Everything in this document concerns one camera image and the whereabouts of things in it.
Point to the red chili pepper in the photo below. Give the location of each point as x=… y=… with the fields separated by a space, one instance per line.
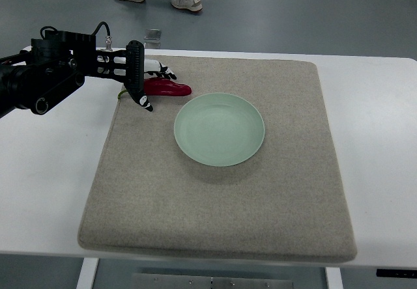
x=160 y=86

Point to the white table leg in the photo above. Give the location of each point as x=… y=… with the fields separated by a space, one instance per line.
x=87 y=273
x=333 y=278

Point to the beige felt mat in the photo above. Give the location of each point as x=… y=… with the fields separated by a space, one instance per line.
x=244 y=167

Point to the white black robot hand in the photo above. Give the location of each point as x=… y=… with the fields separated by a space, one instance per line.
x=129 y=66

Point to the small clear plastic box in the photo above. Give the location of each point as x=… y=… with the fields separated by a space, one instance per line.
x=152 y=34

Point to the metal base plate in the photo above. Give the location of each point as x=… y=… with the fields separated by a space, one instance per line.
x=153 y=281

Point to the light green plate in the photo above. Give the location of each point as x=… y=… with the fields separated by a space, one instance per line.
x=219 y=129

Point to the black table control panel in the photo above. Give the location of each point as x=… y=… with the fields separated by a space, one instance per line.
x=397 y=273

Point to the person right white sneaker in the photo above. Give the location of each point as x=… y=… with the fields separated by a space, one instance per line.
x=190 y=5

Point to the white left table leg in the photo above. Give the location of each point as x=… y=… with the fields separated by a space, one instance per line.
x=87 y=273

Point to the white right table leg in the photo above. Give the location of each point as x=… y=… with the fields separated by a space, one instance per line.
x=333 y=278

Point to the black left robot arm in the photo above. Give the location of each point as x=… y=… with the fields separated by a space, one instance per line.
x=54 y=68

